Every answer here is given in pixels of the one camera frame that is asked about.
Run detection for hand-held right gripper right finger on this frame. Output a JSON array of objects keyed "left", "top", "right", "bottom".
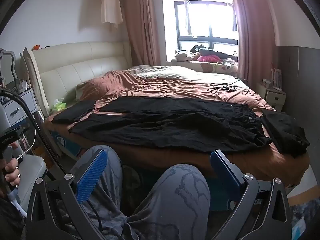
[{"left": 210, "top": 149, "right": 292, "bottom": 240}]

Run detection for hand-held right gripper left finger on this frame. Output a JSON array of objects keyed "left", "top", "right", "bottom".
[{"left": 25, "top": 149, "right": 108, "bottom": 240}]

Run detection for black pants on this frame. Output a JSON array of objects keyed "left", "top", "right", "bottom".
[{"left": 69, "top": 96, "right": 273, "bottom": 153}]

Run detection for person's left forearm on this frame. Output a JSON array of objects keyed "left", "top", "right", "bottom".
[{"left": 0, "top": 187, "right": 27, "bottom": 240}]

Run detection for person's left hand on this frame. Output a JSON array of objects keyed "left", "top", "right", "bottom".
[{"left": 4, "top": 159, "right": 20, "bottom": 187}]

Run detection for white drawer cabinet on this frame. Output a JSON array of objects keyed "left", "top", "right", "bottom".
[{"left": 0, "top": 89, "right": 39, "bottom": 130}]

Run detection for person's left leg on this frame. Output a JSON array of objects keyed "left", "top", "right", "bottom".
[{"left": 57, "top": 145, "right": 123, "bottom": 240}]

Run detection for person's leg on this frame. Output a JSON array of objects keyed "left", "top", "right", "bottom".
[
  {"left": 122, "top": 164, "right": 211, "bottom": 240},
  {"left": 57, "top": 145, "right": 123, "bottom": 240}
]

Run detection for grey chair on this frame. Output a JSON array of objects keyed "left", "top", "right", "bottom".
[{"left": 10, "top": 152, "right": 49, "bottom": 202}]

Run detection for person's right leg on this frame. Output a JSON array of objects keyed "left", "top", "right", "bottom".
[{"left": 122, "top": 164, "right": 211, "bottom": 240}]

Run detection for green yellow packet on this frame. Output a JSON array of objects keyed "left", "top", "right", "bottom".
[{"left": 52, "top": 98, "right": 67, "bottom": 112}]

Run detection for ornate mirror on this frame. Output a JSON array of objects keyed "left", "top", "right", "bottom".
[{"left": 0, "top": 48, "right": 17, "bottom": 80}]

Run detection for folded black garment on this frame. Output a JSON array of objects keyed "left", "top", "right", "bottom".
[{"left": 260, "top": 109, "right": 310, "bottom": 158}]

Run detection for blue grey rug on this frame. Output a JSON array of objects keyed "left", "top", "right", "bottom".
[{"left": 290, "top": 195, "right": 320, "bottom": 240}]

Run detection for white nightstand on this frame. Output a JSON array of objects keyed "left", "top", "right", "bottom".
[{"left": 255, "top": 80, "right": 287, "bottom": 112}]

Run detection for cream padded headboard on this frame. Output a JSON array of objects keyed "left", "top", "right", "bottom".
[{"left": 22, "top": 41, "right": 133, "bottom": 117}]

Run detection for brown bedsheet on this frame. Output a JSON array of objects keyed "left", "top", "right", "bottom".
[{"left": 45, "top": 70, "right": 310, "bottom": 188}]

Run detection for striped box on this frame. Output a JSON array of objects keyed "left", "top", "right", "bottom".
[{"left": 271, "top": 68, "right": 283, "bottom": 90}]

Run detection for white pillow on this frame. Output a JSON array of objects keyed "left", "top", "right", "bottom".
[{"left": 127, "top": 65, "right": 250, "bottom": 90}]

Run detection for pink plush toy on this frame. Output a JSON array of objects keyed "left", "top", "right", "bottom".
[{"left": 197, "top": 54, "right": 222, "bottom": 63}]

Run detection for pile of clothes on sill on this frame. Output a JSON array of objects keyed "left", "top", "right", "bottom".
[{"left": 190, "top": 45, "right": 238, "bottom": 62}]

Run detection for cream plush toy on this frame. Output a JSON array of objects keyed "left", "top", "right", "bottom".
[{"left": 171, "top": 49, "right": 200, "bottom": 62}]

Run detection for pink curtain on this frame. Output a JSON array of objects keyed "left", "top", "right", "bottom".
[
  {"left": 117, "top": 0, "right": 165, "bottom": 67},
  {"left": 227, "top": 0, "right": 280, "bottom": 110}
]

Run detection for window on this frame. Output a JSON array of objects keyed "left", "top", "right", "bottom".
[{"left": 161, "top": 0, "right": 240, "bottom": 62}]

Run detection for cream hanging cloth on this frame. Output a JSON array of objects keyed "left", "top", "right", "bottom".
[{"left": 101, "top": 0, "right": 124, "bottom": 29}]

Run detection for black flexible hose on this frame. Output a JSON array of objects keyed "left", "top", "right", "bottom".
[{"left": 0, "top": 87, "right": 60, "bottom": 180}]

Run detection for black cables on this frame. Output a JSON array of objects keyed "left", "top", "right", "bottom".
[{"left": 207, "top": 79, "right": 252, "bottom": 96}]

